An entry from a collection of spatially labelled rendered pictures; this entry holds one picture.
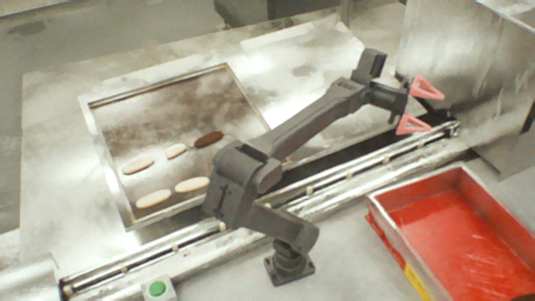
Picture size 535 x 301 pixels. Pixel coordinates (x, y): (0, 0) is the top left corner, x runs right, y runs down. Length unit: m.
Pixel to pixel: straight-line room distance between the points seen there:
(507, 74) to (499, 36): 0.11
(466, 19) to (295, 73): 0.59
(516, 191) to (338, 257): 0.60
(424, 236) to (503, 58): 0.53
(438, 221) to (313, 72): 0.69
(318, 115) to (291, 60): 0.82
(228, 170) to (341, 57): 1.07
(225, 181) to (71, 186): 0.87
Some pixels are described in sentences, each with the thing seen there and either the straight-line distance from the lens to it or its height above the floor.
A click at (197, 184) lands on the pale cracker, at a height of 0.91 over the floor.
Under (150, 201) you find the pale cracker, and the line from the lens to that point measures 1.36.
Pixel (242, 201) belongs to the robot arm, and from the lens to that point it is 0.81.
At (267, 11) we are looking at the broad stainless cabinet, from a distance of 3.03.
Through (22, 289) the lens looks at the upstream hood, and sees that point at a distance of 1.29.
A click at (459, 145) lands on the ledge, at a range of 1.62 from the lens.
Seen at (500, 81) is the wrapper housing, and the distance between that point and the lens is 1.46.
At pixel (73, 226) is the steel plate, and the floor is 0.82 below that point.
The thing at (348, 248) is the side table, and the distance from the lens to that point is 1.32.
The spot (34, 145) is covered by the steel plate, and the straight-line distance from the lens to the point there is 1.83.
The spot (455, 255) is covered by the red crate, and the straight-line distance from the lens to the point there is 1.37.
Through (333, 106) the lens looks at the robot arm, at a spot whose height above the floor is 1.28.
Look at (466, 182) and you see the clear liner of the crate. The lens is 1.46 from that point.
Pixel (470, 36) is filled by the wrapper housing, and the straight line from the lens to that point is 1.50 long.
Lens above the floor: 1.89
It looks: 43 degrees down
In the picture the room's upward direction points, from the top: 3 degrees counter-clockwise
